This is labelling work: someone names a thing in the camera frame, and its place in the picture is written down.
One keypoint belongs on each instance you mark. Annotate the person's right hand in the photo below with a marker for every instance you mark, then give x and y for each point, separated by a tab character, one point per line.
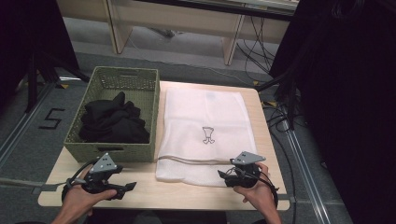
260	194

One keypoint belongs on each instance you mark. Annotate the green woven basket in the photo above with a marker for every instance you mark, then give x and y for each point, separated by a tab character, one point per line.
93	149

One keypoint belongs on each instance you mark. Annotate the black tripod stand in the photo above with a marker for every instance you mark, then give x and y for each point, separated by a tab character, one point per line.
34	81

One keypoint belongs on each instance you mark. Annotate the person's left hand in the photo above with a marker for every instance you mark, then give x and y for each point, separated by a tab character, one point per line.
81	199

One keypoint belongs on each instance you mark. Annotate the black cloth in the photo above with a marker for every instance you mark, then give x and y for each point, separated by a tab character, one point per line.
113	119

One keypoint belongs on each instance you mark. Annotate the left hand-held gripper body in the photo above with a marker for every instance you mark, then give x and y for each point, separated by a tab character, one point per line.
104	166

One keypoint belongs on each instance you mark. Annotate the black curtain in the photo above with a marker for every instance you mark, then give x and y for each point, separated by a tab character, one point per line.
345	93
28	37

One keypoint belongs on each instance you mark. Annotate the grey tape strip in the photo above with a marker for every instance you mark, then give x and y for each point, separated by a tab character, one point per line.
45	188
288	198

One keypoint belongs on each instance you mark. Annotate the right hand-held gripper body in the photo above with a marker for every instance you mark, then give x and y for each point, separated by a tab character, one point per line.
246	174

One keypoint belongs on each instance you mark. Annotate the white mesh laundry bag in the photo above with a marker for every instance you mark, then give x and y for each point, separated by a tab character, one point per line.
204	133

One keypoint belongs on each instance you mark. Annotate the metal floor rail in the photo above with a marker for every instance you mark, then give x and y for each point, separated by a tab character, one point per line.
306	174
21	130

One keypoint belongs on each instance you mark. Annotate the light wooden desk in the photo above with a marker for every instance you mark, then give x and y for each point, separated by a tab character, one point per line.
174	18

